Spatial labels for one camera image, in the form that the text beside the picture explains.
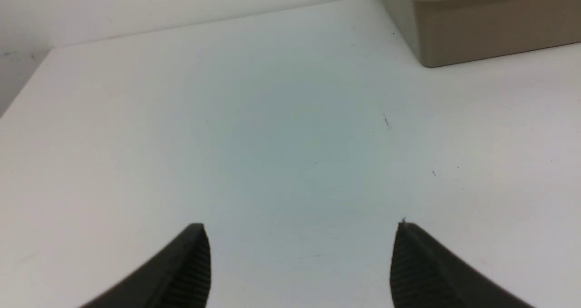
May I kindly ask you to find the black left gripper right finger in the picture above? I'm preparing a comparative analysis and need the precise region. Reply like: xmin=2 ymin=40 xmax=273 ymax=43
xmin=389 ymin=221 xmax=529 ymax=308

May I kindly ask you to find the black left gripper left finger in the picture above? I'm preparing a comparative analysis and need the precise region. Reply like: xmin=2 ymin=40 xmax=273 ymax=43
xmin=83 ymin=223 xmax=212 ymax=308

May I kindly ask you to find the tan plastic bin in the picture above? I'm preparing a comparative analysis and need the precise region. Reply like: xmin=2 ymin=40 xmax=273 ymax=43
xmin=384 ymin=0 xmax=581 ymax=68

